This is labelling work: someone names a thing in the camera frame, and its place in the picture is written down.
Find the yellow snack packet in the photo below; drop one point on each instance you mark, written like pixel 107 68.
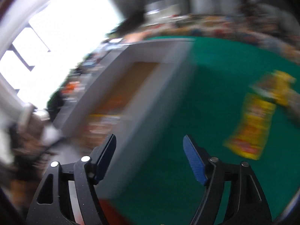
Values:
pixel 250 137

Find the green cloth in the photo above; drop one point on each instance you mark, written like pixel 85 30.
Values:
pixel 165 190

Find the white cardboard box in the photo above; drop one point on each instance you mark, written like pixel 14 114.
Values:
pixel 137 86

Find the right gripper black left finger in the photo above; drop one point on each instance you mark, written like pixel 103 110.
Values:
pixel 52 203

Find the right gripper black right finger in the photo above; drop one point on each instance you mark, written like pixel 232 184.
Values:
pixel 233 188

